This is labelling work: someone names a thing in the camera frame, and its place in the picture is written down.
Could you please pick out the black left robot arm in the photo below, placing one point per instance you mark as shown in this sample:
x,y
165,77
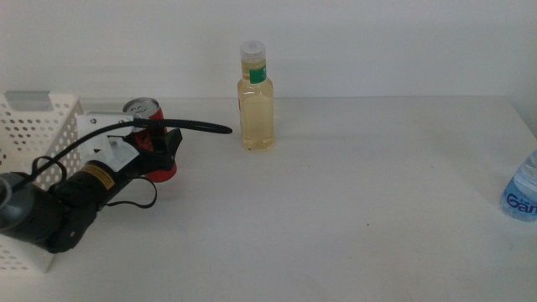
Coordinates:
x,y
38,218

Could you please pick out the clear bottle with yellow liquid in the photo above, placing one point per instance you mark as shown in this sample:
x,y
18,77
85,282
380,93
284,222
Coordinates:
x,y
256,121

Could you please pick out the water bottle with blue label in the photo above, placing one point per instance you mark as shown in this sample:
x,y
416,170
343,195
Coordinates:
x,y
522,201

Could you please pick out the white perforated plastic basket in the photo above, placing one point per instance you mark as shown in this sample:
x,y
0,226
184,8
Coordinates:
x,y
40,266

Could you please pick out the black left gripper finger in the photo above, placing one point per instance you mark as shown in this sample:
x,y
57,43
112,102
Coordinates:
x,y
170,142

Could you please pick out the red soda can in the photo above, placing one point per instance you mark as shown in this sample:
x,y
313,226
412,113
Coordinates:
x,y
144,107

